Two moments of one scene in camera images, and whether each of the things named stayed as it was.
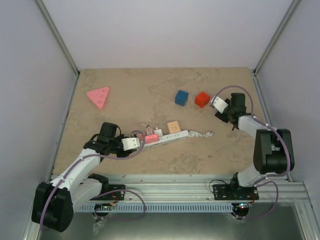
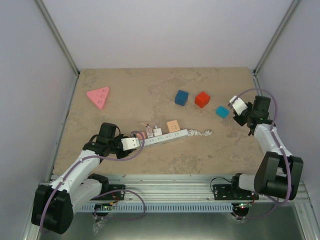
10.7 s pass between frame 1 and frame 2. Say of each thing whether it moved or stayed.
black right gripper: moved
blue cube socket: stayed
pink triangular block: stayed
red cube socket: stayed
